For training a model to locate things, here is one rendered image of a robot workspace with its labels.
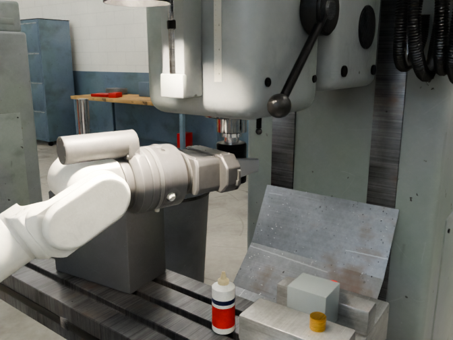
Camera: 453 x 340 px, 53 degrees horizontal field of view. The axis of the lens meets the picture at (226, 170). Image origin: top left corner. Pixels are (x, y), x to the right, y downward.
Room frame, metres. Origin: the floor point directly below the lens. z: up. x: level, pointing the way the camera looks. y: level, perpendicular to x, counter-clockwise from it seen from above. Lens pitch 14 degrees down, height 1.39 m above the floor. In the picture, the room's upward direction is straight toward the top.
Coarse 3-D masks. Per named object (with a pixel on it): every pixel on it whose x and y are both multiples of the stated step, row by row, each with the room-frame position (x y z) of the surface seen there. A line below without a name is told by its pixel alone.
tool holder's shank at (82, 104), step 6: (78, 102) 0.95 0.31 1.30; (84, 102) 0.95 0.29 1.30; (78, 108) 0.95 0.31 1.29; (84, 108) 0.95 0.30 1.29; (78, 114) 0.95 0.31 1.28; (84, 114) 0.95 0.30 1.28; (78, 120) 0.95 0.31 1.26; (84, 120) 0.95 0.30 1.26; (78, 126) 0.95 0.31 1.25; (84, 126) 0.95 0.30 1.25; (84, 132) 0.95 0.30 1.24; (90, 132) 0.96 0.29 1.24
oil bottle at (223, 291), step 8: (224, 272) 0.71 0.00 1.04; (224, 280) 0.70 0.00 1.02; (216, 288) 0.70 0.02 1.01; (224, 288) 0.70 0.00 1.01; (232, 288) 0.70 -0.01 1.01; (216, 296) 0.69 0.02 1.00; (224, 296) 0.69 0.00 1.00; (232, 296) 0.70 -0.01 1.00; (216, 304) 0.69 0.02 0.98; (224, 304) 0.69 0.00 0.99; (232, 304) 0.70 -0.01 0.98; (216, 312) 0.69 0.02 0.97; (224, 312) 0.69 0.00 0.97; (232, 312) 0.70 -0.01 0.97; (216, 320) 0.69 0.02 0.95; (224, 320) 0.69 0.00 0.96; (232, 320) 0.70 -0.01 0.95; (216, 328) 0.69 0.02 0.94; (224, 328) 0.69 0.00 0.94; (232, 328) 0.70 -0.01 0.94
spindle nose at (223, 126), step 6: (216, 120) 0.69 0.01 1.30; (222, 120) 0.67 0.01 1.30; (228, 120) 0.67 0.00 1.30; (234, 120) 0.67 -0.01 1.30; (240, 120) 0.67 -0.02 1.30; (246, 120) 0.68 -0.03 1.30; (216, 126) 0.69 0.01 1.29; (222, 126) 0.67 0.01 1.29; (228, 126) 0.67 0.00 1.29; (234, 126) 0.67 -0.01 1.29; (240, 126) 0.67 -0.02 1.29; (246, 126) 0.68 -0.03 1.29; (222, 132) 0.67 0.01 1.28; (228, 132) 0.67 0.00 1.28; (234, 132) 0.67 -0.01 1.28; (240, 132) 0.67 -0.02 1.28
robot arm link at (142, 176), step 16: (64, 144) 0.52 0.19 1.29; (80, 144) 0.53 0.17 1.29; (96, 144) 0.54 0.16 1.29; (112, 144) 0.55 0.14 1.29; (128, 144) 0.56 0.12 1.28; (64, 160) 0.52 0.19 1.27; (80, 160) 0.53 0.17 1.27; (96, 160) 0.55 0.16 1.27; (112, 160) 0.57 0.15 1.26; (128, 160) 0.57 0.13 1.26; (144, 160) 0.57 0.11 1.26; (48, 176) 0.58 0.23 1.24; (64, 176) 0.54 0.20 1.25; (80, 176) 0.52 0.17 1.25; (128, 176) 0.55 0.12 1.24; (144, 176) 0.55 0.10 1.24; (144, 192) 0.55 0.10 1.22; (160, 192) 0.57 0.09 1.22; (128, 208) 0.57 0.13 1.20; (144, 208) 0.56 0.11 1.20
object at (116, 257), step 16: (160, 208) 0.92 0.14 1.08; (128, 224) 0.83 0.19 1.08; (144, 224) 0.87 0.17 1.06; (160, 224) 0.92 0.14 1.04; (96, 240) 0.87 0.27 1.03; (112, 240) 0.85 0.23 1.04; (128, 240) 0.83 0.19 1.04; (144, 240) 0.87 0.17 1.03; (160, 240) 0.92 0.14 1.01; (80, 256) 0.89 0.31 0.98; (96, 256) 0.87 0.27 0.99; (112, 256) 0.85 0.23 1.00; (128, 256) 0.83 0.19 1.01; (144, 256) 0.87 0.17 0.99; (160, 256) 0.91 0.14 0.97; (64, 272) 0.92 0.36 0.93; (80, 272) 0.89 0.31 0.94; (96, 272) 0.87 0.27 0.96; (112, 272) 0.85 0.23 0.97; (128, 272) 0.83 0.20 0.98; (144, 272) 0.87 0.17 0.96; (160, 272) 0.91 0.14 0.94; (112, 288) 0.85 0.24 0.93; (128, 288) 0.83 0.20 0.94
